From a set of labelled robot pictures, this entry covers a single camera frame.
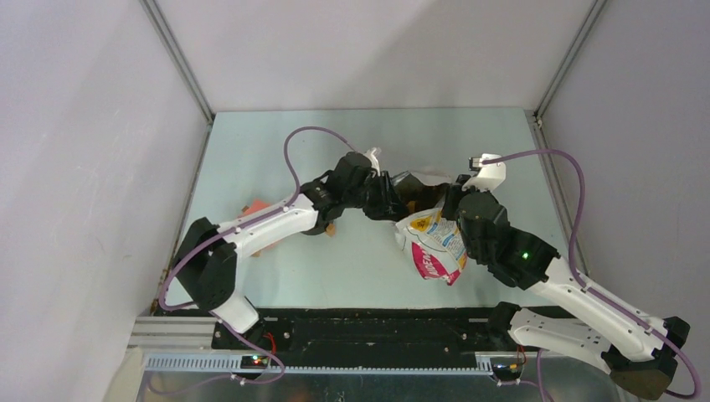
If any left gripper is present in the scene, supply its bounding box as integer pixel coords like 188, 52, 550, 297
343, 171, 409, 219

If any cat food bag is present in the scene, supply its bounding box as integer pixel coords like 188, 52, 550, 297
393, 171, 467, 286

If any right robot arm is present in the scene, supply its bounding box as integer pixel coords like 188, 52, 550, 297
443, 175, 691, 400

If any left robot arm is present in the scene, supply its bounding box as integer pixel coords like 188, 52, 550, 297
170, 150, 409, 349

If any black pet bowl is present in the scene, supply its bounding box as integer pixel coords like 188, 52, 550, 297
302, 223, 328, 236

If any wooden bowl stand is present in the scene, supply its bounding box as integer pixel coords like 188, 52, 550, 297
251, 222, 337, 258

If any pink cat bowl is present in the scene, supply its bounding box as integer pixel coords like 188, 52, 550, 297
239, 199, 270, 218

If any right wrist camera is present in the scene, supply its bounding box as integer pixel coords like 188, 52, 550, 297
462, 153, 507, 192

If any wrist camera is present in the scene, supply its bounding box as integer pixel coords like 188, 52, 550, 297
362, 147, 382, 177
462, 153, 507, 192

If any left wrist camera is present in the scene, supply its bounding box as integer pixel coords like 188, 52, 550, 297
362, 147, 382, 177

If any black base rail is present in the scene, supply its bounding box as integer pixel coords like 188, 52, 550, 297
244, 307, 529, 369

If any aluminium frame rail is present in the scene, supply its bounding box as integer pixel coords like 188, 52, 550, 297
129, 310, 517, 373

